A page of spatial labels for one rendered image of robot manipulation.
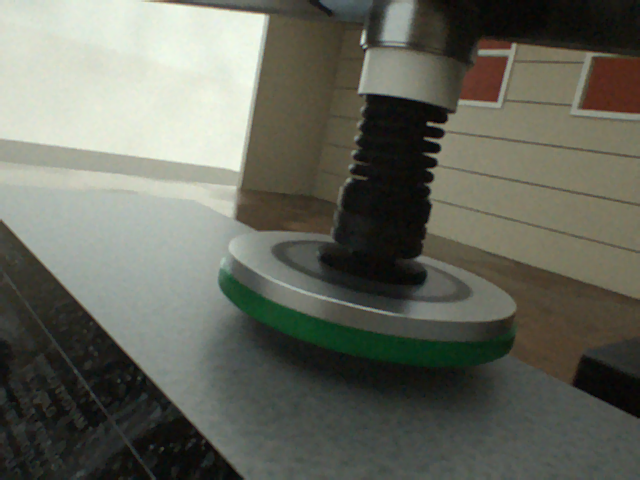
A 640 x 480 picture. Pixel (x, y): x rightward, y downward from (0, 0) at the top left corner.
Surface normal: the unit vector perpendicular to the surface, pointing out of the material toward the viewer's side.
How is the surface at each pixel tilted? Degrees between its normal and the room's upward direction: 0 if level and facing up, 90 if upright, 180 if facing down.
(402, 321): 90
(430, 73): 90
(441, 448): 0
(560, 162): 90
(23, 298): 45
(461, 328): 90
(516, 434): 0
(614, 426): 0
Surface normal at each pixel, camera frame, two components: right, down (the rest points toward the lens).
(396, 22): -0.55, 0.05
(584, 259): -0.73, -0.01
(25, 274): -0.37, -0.69
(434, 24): 0.00, 0.19
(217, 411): 0.19, -0.96
